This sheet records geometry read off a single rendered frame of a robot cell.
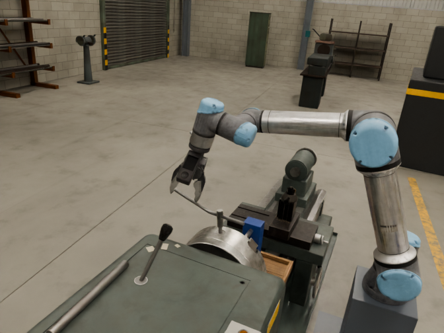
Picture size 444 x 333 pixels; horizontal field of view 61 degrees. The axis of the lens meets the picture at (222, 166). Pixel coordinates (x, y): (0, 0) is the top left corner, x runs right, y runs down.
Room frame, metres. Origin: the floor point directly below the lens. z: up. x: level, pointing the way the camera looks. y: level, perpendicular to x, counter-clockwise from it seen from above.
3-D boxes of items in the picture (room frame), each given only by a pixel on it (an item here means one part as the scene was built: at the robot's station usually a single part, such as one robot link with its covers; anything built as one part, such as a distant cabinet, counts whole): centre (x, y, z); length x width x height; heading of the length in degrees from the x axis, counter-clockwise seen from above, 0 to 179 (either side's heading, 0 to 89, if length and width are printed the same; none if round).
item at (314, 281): (1.61, -0.50, 0.73); 0.27 x 0.12 x 0.27; 157
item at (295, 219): (1.62, -0.33, 1.00); 0.20 x 0.10 x 0.05; 157
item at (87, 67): (9.33, 3.47, 0.57); 0.47 x 0.37 x 1.14; 163
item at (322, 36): (9.51, -2.06, 0.82); 2.22 x 0.91 x 1.64; 163
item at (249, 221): (1.41, -0.16, 1.00); 0.08 x 0.06 x 0.23; 67
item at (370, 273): (1.05, -0.59, 1.15); 0.15 x 0.15 x 0.10
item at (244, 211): (1.67, -0.28, 0.95); 0.43 x 0.18 x 0.04; 67
